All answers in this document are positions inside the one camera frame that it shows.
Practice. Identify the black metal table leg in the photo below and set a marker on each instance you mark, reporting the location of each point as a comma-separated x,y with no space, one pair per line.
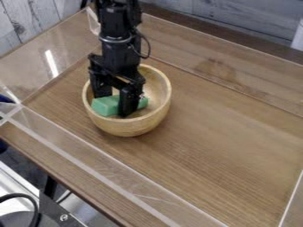
51,186

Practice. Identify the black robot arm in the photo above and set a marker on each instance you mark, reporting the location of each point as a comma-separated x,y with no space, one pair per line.
119,18

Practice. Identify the brown wooden bowl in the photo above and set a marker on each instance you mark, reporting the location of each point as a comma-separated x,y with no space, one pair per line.
146,119

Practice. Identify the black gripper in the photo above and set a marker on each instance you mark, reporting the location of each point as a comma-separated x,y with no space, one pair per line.
115,69

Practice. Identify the green rectangular block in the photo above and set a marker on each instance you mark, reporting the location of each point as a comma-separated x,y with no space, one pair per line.
107,106

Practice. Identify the grey metal bracket with screw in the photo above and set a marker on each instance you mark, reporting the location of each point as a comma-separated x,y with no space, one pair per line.
54,215

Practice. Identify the clear acrylic tray wall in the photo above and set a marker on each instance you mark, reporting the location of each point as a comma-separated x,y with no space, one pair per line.
218,166

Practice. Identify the clear acrylic corner bracket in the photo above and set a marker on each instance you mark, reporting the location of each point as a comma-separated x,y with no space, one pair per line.
94,21

